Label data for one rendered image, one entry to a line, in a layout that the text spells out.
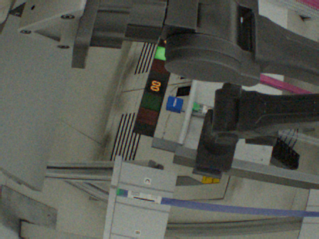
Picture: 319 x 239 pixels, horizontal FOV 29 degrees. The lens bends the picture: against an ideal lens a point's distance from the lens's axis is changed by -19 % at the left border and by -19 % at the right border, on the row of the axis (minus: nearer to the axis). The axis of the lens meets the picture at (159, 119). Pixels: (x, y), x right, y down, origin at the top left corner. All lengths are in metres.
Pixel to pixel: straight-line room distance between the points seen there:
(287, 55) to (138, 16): 0.17
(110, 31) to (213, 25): 0.10
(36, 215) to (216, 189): 0.60
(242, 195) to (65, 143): 0.65
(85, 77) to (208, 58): 1.54
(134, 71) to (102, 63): 0.13
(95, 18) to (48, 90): 0.72
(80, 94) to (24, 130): 0.88
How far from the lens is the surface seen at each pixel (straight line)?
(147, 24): 0.66
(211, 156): 1.23
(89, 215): 2.16
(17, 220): 1.97
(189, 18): 0.67
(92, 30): 0.63
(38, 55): 1.34
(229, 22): 0.69
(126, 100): 2.12
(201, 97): 1.45
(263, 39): 0.70
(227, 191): 1.70
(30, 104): 1.32
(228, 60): 0.67
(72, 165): 1.66
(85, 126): 2.17
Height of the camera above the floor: 1.70
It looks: 46 degrees down
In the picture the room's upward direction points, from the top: 84 degrees clockwise
